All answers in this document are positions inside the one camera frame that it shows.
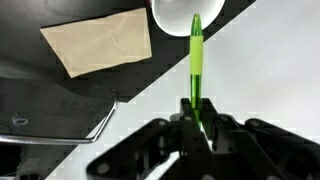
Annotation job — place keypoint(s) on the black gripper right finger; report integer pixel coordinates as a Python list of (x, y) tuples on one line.
[(208, 116)]

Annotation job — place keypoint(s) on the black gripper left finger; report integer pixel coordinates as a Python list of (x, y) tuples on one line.
[(189, 125)]

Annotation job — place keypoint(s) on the green pen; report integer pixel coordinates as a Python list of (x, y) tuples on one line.
[(196, 65)]

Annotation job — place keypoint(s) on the maroon mug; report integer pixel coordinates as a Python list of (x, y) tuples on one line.
[(174, 17)]

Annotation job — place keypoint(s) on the tan paper napkin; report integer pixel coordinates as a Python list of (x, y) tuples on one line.
[(91, 45)]

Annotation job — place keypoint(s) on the round floor outlet cover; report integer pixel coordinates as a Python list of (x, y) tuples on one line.
[(20, 120)]

